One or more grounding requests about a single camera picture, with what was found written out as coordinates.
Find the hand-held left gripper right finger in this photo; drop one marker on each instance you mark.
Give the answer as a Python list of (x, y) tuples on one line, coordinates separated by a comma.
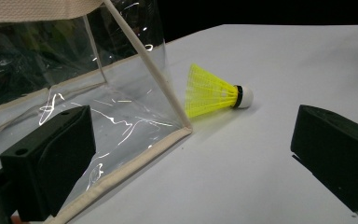
[(335, 155)]

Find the yellow shuttlecock white cork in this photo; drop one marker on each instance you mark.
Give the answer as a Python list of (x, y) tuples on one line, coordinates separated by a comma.
[(211, 91)]

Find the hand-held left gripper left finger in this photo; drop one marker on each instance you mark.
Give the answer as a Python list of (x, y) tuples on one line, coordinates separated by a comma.
[(43, 165)]

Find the clear plastic bag beige trim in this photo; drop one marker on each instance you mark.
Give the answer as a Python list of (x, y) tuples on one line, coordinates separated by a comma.
[(130, 124)]

